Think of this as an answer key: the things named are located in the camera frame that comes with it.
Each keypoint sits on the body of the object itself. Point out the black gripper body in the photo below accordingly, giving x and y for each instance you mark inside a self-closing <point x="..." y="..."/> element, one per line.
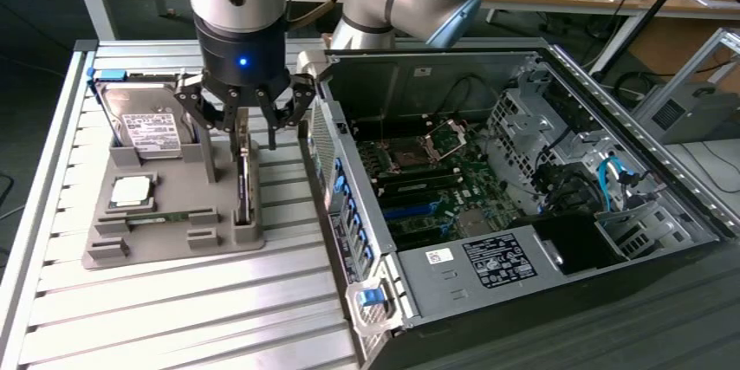
<point x="242" y="58"/>

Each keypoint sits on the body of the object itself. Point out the green expansion card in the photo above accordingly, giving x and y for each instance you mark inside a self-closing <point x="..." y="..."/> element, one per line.
<point x="244" y="188"/>

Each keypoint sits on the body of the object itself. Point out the open grey PC case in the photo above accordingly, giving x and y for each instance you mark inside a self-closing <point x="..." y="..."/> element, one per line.
<point x="321" y="144"/>

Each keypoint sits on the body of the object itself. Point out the blue slot clip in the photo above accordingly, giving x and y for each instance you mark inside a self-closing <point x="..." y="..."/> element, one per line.
<point x="364" y="240"/>
<point x="370" y="258"/>
<point x="341" y="183"/>
<point x="336" y="166"/>
<point x="357" y="220"/>
<point x="350" y="203"/>

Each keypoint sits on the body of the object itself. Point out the grey plastic parts rack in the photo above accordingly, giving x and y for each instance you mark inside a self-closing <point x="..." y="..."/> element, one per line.
<point x="173" y="196"/>

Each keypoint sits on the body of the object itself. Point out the silver CPU chip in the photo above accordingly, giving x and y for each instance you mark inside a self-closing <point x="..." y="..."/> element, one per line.
<point x="132" y="191"/>

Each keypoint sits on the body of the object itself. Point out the CPU socket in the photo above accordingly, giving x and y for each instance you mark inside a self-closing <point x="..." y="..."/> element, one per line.
<point x="406" y="155"/>

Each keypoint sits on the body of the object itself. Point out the green RAM stick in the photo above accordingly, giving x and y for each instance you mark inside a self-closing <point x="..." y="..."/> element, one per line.
<point x="161" y="217"/>

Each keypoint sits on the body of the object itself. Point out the black RAM stick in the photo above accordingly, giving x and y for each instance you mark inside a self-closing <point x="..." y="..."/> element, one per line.
<point x="421" y="186"/>

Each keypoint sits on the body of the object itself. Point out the metal socket cover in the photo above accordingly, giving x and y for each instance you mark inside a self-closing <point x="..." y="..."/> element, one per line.
<point x="448" y="138"/>

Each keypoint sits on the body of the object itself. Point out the green motherboard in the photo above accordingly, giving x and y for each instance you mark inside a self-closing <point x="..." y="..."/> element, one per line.
<point x="480" y="196"/>

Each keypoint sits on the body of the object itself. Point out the metal drive cage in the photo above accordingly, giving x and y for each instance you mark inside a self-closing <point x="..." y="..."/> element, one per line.
<point x="520" y="123"/>

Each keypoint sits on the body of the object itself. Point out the blue case release latch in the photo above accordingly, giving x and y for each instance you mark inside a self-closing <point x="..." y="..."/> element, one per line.
<point x="369" y="298"/>

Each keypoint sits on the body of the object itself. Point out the grey power supply unit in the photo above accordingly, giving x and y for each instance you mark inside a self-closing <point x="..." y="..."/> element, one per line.
<point x="450" y="283"/>

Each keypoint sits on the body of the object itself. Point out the black stand pole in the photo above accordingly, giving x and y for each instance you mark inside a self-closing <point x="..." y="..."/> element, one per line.
<point x="646" y="19"/>

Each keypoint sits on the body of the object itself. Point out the grey disk bay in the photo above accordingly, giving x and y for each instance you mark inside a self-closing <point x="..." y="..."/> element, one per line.
<point x="641" y="231"/>

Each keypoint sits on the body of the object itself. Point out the grey computer tower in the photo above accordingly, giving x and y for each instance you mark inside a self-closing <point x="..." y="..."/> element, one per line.
<point x="705" y="118"/>

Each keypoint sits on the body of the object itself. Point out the hard disk with blue bracket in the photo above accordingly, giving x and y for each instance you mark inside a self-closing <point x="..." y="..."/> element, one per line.
<point x="149" y="123"/>

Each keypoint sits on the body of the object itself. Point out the aluminium profile frame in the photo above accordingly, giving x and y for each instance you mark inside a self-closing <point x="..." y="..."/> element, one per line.
<point x="729" y="38"/>

